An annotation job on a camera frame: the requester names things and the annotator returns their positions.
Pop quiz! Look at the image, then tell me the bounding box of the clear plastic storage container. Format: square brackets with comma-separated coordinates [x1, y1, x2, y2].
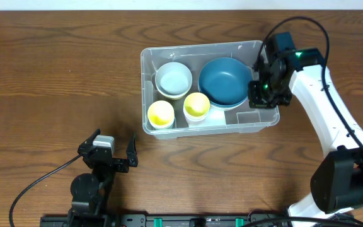
[141, 40, 280, 139]

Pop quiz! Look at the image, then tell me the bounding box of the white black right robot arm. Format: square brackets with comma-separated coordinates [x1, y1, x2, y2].
[248, 32, 363, 219]

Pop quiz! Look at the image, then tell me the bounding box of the cream white cup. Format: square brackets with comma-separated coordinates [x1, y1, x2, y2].
[151, 122, 174, 130]

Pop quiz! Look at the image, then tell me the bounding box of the pink cup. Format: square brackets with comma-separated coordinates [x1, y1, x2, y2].
[186, 118, 205, 127]

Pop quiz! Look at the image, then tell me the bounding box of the small white bowl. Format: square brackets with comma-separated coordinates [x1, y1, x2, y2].
[157, 83, 191, 95]

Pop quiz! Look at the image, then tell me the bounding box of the light blue cup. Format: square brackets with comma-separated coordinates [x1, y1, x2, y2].
[183, 109, 208, 122]

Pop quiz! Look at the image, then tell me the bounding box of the yellow cup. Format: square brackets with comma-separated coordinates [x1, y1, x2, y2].
[147, 100, 175, 125]
[183, 92, 210, 118]

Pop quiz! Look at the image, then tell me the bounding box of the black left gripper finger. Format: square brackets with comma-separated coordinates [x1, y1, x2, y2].
[126, 133, 138, 167]
[78, 129, 101, 154]

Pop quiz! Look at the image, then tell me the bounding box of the small light grey bowl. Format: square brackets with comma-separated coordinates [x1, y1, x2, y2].
[155, 62, 193, 87]

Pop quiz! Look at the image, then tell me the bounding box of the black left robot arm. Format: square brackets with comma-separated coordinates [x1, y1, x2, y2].
[67, 129, 138, 226]

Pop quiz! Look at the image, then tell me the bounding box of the dark blue bowl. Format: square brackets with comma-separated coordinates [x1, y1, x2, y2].
[198, 57, 253, 95]
[206, 90, 248, 107]

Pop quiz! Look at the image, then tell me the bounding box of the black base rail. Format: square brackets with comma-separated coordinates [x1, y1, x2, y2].
[40, 213, 279, 227]

